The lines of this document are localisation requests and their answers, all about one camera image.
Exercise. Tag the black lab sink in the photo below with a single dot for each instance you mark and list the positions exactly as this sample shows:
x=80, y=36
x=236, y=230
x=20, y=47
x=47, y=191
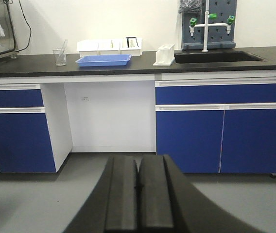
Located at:
x=215, y=57

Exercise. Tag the glass beaker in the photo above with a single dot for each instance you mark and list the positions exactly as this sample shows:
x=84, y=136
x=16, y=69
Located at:
x=56, y=53

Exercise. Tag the white lab faucet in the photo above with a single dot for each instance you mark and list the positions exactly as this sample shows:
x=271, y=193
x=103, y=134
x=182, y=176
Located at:
x=214, y=27

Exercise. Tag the left white storage bin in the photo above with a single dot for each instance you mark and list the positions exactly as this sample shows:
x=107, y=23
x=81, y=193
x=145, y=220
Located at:
x=87, y=48

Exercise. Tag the blue plastic tray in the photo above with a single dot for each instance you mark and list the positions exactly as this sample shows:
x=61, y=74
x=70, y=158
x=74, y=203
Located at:
x=104, y=60

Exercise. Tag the middle white storage bin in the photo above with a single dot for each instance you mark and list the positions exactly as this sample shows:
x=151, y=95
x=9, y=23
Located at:
x=109, y=46

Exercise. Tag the right white storage bin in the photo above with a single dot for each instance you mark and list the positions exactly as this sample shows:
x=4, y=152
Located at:
x=135, y=51

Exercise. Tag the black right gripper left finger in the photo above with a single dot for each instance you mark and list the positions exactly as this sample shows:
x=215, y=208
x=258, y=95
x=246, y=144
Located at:
x=112, y=205

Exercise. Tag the white storage bin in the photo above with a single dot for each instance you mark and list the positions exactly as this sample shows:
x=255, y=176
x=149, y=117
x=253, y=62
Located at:
x=109, y=46
x=135, y=51
x=87, y=48

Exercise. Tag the blue white lab cabinet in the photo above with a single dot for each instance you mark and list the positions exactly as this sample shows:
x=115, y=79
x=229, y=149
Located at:
x=205, y=125

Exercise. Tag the blue-grey pegboard drying rack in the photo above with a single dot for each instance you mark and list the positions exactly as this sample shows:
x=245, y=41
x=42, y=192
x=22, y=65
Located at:
x=188, y=9

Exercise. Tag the black wire tripod stand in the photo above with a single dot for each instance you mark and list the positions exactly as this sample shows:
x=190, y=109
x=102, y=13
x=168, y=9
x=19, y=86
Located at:
x=131, y=41

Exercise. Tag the white test tube rack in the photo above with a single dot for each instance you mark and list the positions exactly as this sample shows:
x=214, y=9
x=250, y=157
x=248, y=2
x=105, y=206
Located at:
x=164, y=56

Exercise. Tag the glass test tube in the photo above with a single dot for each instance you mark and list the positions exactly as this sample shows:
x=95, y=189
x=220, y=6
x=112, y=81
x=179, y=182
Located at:
x=61, y=60

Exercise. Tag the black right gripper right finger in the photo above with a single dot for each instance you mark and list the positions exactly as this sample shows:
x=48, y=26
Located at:
x=170, y=203

